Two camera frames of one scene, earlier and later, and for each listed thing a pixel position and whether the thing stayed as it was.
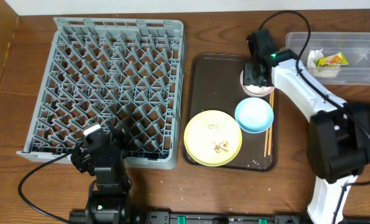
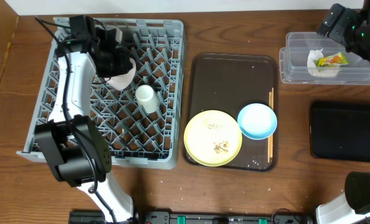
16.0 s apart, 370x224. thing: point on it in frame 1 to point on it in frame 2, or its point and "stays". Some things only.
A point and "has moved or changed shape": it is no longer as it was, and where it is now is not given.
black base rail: [150, 217] stays
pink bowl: [255, 90] to [121, 82]
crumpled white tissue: [313, 55] stays
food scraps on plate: [220, 147] stays
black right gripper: [254, 74] to [329, 23]
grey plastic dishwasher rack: [123, 73] stays
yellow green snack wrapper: [338, 58] stays
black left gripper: [111, 147] to [117, 65]
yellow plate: [213, 138] stays
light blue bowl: [254, 115] has moved or changed shape
